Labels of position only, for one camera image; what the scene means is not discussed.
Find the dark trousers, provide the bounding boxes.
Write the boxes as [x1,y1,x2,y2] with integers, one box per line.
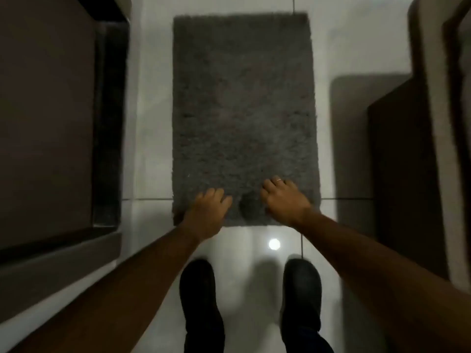
[184,321,334,353]

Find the black left shoe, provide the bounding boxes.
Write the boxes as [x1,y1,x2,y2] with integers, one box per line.
[179,257,225,353]

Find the black shoe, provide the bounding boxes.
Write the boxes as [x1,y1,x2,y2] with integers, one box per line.
[281,257,323,333]
[179,257,225,353]

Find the large dark brown furniture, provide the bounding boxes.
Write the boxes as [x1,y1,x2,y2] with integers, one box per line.
[0,0,132,325]

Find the person's left forearm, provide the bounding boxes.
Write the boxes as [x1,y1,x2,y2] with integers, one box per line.
[7,221,201,353]

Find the person's right hand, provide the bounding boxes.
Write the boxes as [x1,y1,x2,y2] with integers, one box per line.
[260,175,314,228]

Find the grey shaggy rug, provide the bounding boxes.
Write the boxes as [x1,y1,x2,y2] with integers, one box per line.
[172,12,321,227]

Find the person's left hand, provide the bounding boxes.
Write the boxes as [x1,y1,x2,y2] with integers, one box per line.
[180,188,233,244]

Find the person's right forearm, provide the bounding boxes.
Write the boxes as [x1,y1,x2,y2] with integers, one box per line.
[291,208,471,353]

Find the black right shoe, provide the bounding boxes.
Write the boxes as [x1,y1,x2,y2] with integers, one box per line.
[281,257,323,333]

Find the dark brown cabinet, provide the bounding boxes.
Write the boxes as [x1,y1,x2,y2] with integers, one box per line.
[367,75,450,280]

